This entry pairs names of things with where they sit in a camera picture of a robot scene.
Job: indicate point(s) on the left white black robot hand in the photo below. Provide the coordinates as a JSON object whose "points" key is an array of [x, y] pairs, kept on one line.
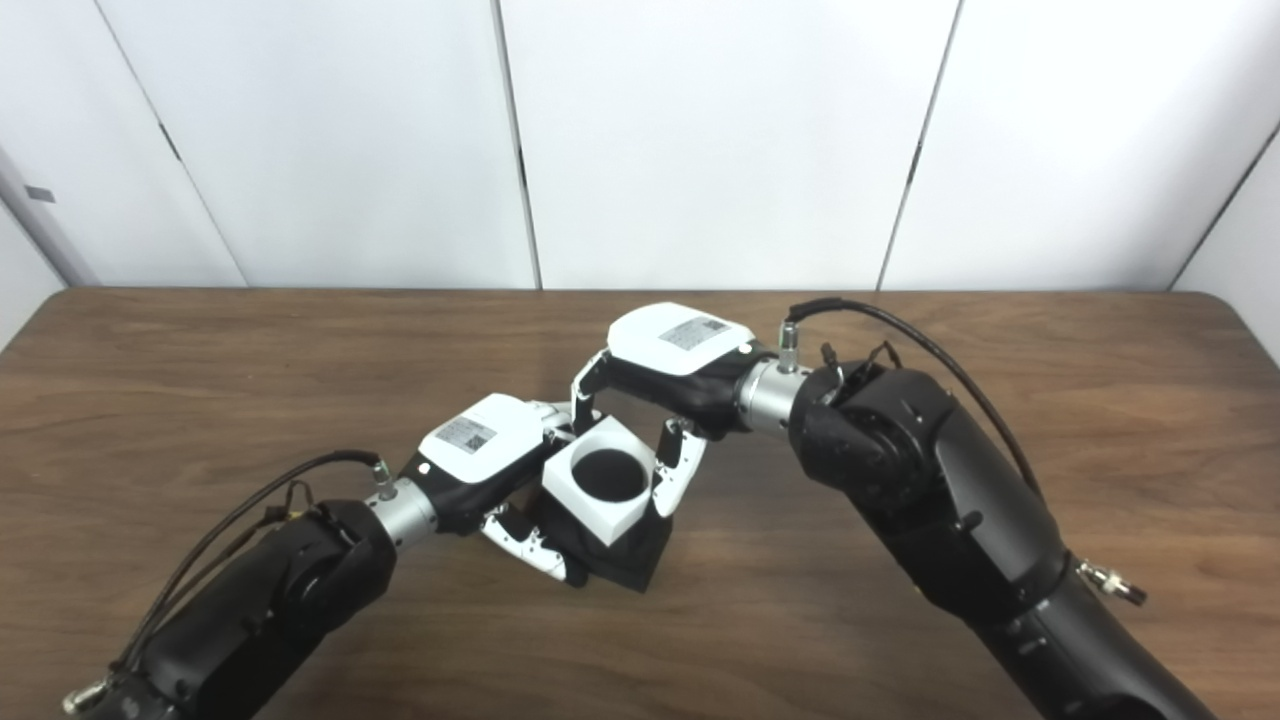
{"points": [[480, 440]]}

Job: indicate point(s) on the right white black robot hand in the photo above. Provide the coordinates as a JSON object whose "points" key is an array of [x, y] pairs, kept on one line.
{"points": [[680, 345]]}

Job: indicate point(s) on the white square piece with hole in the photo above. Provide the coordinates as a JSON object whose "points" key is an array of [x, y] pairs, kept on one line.
{"points": [[600, 515]]}

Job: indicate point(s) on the black peg with square base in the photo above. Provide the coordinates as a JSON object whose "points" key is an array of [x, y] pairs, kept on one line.
{"points": [[630, 565]]}

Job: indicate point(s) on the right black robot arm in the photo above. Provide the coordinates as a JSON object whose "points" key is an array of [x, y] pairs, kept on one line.
{"points": [[950, 500]]}

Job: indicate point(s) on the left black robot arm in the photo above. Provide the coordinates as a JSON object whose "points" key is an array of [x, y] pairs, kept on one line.
{"points": [[260, 600]]}

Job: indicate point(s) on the gray wall post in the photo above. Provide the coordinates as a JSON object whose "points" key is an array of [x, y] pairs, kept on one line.
{"points": [[45, 225]]}

